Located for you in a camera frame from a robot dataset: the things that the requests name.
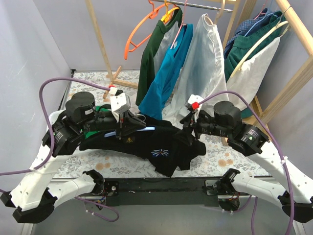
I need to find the dark green raglan shirt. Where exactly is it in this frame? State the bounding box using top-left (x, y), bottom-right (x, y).
top-left (135, 8), bottom-right (183, 106)

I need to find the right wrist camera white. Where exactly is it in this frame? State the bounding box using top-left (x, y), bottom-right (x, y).
top-left (185, 94), bottom-right (204, 112)

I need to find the bright green t shirt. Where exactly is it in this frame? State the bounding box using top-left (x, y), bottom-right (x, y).
top-left (83, 104), bottom-right (111, 139)

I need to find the orange plastic hanger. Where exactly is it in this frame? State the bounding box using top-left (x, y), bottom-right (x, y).
top-left (123, 0), bottom-right (168, 60)

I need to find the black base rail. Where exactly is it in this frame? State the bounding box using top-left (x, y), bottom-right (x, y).
top-left (84, 177), bottom-right (250, 208)

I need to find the pink wire hanger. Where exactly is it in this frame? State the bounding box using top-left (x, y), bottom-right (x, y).
top-left (170, 0), bottom-right (188, 49)

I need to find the yellow plastic hanger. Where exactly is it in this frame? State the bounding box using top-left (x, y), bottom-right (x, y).
top-left (161, 0), bottom-right (179, 23)

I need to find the blue checked shirt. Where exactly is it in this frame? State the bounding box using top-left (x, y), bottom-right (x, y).
top-left (224, 8), bottom-right (281, 59)

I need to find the metal hanging rod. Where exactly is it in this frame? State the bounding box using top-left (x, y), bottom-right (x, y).
top-left (152, 0), bottom-right (233, 13)

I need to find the black daisy t shirt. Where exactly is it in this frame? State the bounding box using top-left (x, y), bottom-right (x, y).
top-left (79, 116), bottom-right (206, 177)

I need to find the beige wooden hanger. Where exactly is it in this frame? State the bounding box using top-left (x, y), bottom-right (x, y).
top-left (206, 0), bottom-right (225, 24)

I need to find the white t shirt on hanger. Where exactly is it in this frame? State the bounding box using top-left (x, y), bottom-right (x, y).
top-left (162, 13), bottom-right (226, 123)

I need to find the teal blue t shirt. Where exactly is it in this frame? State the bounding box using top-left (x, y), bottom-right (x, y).
top-left (138, 24), bottom-right (193, 120)

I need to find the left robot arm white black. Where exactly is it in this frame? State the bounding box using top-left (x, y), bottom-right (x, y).
top-left (0, 90), bottom-right (146, 224)

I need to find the cream plastic hanger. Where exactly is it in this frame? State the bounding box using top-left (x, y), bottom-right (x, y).
top-left (229, 21), bottom-right (289, 78)

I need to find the white garment right rack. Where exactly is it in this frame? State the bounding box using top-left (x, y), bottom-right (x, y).
top-left (226, 37), bottom-right (280, 103)

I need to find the floral table cloth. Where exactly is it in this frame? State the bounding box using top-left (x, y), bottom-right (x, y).
top-left (55, 70), bottom-right (269, 178)

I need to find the light blue hanger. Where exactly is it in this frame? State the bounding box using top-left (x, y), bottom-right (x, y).
top-left (104, 126), bottom-right (155, 138)

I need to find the wooden clothes rack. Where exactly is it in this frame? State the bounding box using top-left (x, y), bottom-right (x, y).
top-left (84, 0), bottom-right (313, 146)

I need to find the teal green garment right rack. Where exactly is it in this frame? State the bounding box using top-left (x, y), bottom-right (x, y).
top-left (224, 11), bottom-right (287, 118)

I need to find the white plastic laundry basket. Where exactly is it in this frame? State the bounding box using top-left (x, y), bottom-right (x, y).
top-left (48, 109), bottom-right (67, 128)

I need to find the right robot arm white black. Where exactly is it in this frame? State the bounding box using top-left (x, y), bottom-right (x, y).
top-left (179, 101), bottom-right (313, 223)

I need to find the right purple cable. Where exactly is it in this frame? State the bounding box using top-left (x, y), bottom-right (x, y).
top-left (192, 91), bottom-right (294, 235)

